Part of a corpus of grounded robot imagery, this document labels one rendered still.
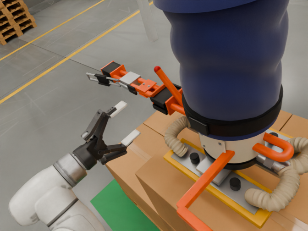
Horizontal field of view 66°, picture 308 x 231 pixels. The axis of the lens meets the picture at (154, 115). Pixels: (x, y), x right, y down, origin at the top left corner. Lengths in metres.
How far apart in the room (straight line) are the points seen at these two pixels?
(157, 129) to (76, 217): 1.10
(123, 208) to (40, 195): 1.41
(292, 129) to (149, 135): 0.89
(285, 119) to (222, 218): 0.96
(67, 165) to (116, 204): 1.43
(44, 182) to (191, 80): 0.47
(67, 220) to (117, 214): 1.39
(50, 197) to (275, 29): 0.63
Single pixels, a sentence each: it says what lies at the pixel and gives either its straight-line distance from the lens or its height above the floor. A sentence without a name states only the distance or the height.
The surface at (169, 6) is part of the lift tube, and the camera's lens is 0.39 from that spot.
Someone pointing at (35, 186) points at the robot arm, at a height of 1.28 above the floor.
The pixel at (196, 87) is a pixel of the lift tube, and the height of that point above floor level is 1.44.
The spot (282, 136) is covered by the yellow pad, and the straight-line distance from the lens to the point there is 0.80.
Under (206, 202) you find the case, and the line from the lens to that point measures 0.88.
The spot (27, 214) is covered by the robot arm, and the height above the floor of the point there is 1.24.
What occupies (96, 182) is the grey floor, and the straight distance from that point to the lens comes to 2.32.
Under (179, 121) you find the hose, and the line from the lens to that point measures 0.77.
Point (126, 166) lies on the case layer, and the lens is 1.56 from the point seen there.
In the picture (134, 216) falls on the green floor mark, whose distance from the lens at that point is 2.00.
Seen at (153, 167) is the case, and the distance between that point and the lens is 0.99.
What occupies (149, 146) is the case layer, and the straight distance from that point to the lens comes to 1.59.
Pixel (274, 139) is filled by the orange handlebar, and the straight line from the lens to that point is 0.64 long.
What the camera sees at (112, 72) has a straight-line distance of 1.02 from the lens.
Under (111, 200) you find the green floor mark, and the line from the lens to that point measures 2.14.
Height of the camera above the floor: 1.74
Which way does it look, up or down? 42 degrees down
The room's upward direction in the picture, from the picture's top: 20 degrees counter-clockwise
